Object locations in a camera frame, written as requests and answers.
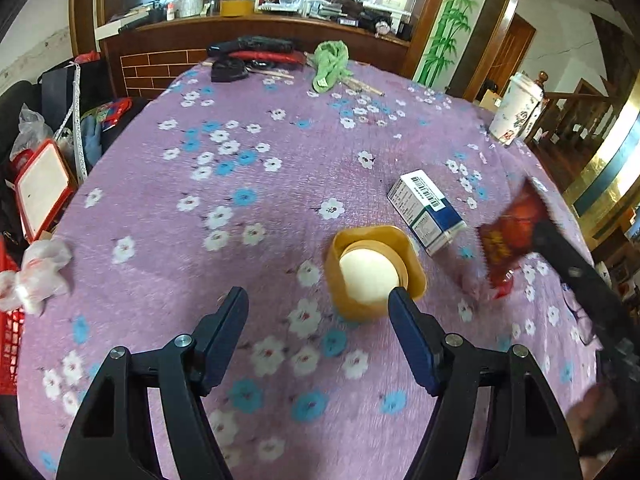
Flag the red snack wrapper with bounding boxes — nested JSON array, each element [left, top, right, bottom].
[[476, 178, 550, 299]]

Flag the red mesh trash basket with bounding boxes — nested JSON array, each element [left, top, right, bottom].
[[0, 240, 24, 396]]

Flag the blue white medicine box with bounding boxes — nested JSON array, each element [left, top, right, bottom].
[[387, 170, 466, 256]]

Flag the person right hand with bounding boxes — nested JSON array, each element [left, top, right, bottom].
[[566, 382, 632, 458]]

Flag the white cartoon tumbler cup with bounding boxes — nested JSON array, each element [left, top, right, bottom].
[[488, 72, 544, 145]]

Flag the cardboard box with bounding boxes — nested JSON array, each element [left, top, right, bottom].
[[480, 89, 501, 113]]

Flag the red white lidded box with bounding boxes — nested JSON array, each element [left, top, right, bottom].
[[15, 139, 77, 243]]

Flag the purple floral tablecloth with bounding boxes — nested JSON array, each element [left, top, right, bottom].
[[17, 64, 596, 479]]

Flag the clear plastic bag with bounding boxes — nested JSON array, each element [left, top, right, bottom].
[[10, 104, 53, 162]]

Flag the green cloth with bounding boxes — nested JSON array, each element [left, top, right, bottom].
[[312, 40, 352, 93]]

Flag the wooden counter ledge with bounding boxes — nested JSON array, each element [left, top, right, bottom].
[[99, 14, 410, 99]]

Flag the black pouch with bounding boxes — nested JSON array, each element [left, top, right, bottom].
[[210, 56, 248, 82]]

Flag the purple frame eyeglasses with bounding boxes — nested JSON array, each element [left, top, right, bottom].
[[560, 281, 596, 347]]

